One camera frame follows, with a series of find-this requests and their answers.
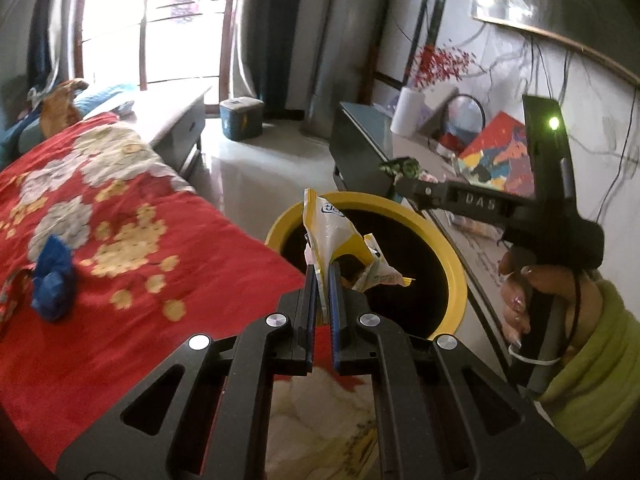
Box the person's right forearm green sleeve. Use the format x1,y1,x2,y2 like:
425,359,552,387
537,280,640,471

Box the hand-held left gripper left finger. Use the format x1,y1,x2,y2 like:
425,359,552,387
55,262,321,480

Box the grey curtain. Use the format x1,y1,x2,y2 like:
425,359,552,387
25,0,91,91

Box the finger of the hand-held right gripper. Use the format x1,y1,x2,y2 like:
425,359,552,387
392,175,448,211

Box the dark blue curtain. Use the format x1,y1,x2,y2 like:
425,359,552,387
227,0,351,121

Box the wall-mounted television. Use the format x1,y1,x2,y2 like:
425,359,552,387
472,0,640,86

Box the black hoop basket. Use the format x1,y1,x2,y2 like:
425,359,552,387
435,95,488,151

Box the grey coffee table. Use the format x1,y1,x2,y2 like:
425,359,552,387
82,85,213,181

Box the brown-framed balcony door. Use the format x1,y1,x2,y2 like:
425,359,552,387
75,0,236,91

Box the green wrapper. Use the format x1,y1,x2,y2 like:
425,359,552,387
379,156,421,181

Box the red floral blanket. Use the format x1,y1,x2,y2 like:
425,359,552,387
0,112,391,480

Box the blue storage box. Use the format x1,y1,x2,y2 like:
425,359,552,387
219,96,265,142

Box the yellow snack wrapper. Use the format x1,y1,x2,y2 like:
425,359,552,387
301,187,416,321

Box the white paper roll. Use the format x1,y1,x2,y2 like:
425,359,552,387
390,87,426,137

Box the yellow bin with black liner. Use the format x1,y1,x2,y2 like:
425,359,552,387
263,191,468,346

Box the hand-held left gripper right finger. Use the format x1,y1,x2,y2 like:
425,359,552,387
327,260,586,480

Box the person's right hand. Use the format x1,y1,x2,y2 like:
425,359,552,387
499,250,603,357

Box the blue sofa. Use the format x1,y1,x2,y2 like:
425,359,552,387
0,75,131,171

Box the red artificial flowers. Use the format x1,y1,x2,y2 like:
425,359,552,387
412,42,483,88

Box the blue crumpled cloth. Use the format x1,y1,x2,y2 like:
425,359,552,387
31,234,76,322

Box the grey standing air conditioner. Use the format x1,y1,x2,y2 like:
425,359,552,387
300,0,396,136

